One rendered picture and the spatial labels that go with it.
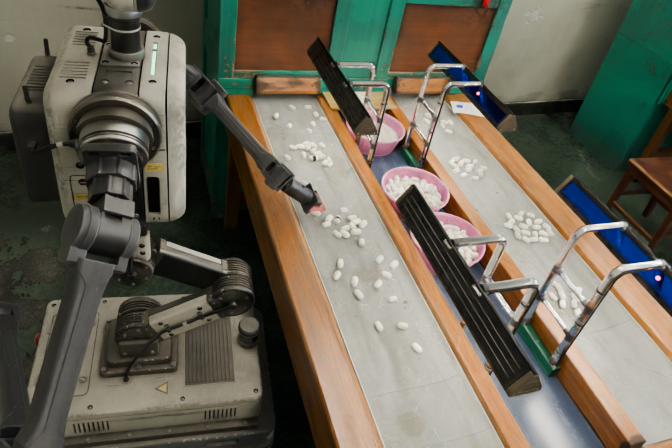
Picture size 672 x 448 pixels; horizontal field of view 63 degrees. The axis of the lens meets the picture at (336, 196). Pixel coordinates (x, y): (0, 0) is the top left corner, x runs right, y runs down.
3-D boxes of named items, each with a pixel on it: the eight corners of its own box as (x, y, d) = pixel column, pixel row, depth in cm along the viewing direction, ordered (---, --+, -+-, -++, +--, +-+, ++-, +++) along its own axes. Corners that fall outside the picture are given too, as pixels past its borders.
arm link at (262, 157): (187, 98, 185) (210, 75, 184) (194, 103, 190) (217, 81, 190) (268, 191, 175) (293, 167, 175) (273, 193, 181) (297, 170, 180)
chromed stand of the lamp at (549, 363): (548, 377, 164) (620, 274, 137) (512, 324, 178) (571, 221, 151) (598, 367, 170) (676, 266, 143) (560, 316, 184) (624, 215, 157)
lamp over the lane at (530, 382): (508, 399, 113) (521, 379, 108) (394, 204, 157) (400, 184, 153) (540, 392, 115) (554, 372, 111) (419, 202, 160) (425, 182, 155)
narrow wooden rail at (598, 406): (611, 466, 147) (631, 445, 140) (374, 112, 277) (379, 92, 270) (627, 461, 149) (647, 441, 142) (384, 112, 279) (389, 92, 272)
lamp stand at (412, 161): (416, 179, 233) (446, 84, 206) (398, 152, 248) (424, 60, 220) (455, 176, 240) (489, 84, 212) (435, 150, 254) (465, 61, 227)
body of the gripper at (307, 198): (313, 184, 193) (299, 174, 188) (321, 203, 185) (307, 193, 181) (299, 196, 194) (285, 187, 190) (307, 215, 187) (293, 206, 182)
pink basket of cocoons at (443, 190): (409, 237, 203) (416, 218, 197) (363, 196, 218) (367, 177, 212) (456, 215, 218) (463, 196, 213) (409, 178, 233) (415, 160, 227)
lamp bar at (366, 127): (354, 136, 182) (359, 117, 178) (306, 52, 227) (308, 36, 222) (377, 135, 185) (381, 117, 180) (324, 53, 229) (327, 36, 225)
